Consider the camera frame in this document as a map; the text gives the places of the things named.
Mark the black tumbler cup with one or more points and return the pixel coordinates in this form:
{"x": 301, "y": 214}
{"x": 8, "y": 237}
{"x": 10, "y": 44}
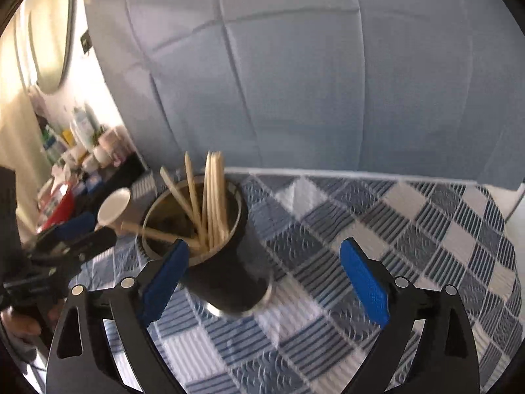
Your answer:
{"x": 229, "y": 279}

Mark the wooden spoon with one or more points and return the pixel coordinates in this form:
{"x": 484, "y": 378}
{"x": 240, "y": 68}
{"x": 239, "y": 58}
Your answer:
{"x": 115, "y": 209}

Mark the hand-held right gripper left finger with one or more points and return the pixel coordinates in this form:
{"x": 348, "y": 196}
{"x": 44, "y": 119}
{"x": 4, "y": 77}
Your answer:
{"x": 164, "y": 283}

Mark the black dresser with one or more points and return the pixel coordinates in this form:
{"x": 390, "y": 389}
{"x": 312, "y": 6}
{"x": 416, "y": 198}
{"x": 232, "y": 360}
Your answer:
{"x": 127, "y": 168}

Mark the person's left hand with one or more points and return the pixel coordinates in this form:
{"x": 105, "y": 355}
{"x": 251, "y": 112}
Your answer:
{"x": 22, "y": 324}

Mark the bundle of wooden chopsticks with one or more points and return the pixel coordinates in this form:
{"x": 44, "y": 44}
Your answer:
{"x": 213, "y": 197}

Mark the blue white checkered blanket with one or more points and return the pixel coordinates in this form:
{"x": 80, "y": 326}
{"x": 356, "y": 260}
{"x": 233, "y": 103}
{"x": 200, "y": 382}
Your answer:
{"x": 348, "y": 213}

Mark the oval wall mirror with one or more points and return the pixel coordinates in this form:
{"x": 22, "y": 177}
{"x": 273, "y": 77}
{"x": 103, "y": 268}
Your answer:
{"x": 49, "y": 28}

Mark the group of cosmetic bottles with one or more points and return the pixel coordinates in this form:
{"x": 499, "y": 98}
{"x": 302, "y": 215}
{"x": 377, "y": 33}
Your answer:
{"x": 110, "y": 143}

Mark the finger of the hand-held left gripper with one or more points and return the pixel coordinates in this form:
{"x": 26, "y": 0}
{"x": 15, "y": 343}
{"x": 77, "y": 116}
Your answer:
{"x": 74, "y": 225}
{"x": 86, "y": 244}

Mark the red packet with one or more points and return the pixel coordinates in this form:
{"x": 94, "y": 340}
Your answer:
{"x": 61, "y": 213}

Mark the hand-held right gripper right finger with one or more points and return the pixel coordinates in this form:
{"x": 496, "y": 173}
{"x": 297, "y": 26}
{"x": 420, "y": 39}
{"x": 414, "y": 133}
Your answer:
{"x": 365, "y": 283}

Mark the blue-grey upholstered headboard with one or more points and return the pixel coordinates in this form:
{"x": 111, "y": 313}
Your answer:
{"x": 307, "y": 69}

